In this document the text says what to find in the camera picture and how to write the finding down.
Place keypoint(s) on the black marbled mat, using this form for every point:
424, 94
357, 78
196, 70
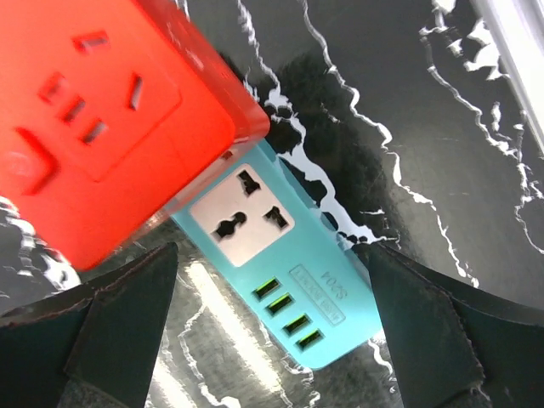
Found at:
399, 120

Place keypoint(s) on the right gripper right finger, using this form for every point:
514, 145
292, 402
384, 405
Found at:
453, 345

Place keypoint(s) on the teal power strip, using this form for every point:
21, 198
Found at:
257, 227

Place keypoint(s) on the red cube plug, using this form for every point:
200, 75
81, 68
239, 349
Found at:
108, 110

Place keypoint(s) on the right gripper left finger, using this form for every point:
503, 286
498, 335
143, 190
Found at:
103, 336

